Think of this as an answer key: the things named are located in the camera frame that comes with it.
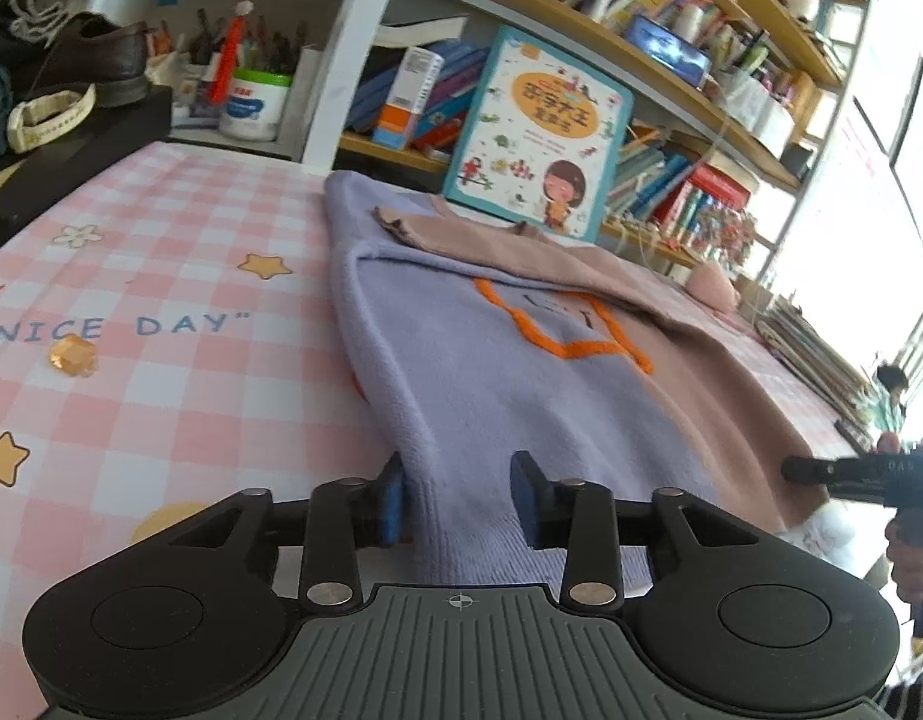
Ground pink plush toy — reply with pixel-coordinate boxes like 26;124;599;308
690;262;740;314

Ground person's striped clothing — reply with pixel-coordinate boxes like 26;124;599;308
877;652;923;720

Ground orange gem sticker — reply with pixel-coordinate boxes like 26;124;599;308
47;337;100;377

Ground colourful flower ornament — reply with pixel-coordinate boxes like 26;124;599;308
675;206;759;267

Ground black box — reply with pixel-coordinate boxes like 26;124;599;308
0;82;173;241

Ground red tassel ornament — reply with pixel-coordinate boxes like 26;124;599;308
210;0;254;106

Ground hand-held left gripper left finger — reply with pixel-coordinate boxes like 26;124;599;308
165;452;406;614

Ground row of blue books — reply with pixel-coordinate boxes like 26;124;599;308
345;37;493;158

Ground white bookshelf with wooden shelves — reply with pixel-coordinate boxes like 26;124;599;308
94;0;883;278

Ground brown leather shoe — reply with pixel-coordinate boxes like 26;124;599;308
11;13;151;107

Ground white and orange toothpaste box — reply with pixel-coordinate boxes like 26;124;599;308
371;45;445;151

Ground pink checked tablecloth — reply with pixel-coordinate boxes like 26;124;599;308
0;139;883;691

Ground white desk organiser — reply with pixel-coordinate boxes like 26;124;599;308
720;67;796;155

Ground smartphone playing video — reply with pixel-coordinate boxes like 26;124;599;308
625;13;712;87

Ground person's right hand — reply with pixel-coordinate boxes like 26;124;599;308
885;514;923;606

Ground teal children's picture book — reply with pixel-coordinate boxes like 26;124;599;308
441;24;635;247

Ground stack of notebooks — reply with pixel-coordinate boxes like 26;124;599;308
754;292;879;428

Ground row of thick upright books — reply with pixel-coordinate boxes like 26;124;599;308
652;180;714;241

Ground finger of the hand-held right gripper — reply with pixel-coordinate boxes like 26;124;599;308
780;454;868;497

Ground pink and purple sweater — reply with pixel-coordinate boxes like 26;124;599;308
322;169;830;590

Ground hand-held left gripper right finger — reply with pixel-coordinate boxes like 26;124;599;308
508;451;763;614

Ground thick red dictionary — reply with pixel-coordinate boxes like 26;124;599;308
687;165;755;211

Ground white tub pen holder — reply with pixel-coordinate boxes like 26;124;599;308
220;67;293;142

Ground beige strap band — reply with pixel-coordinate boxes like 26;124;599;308
6;84;97;155

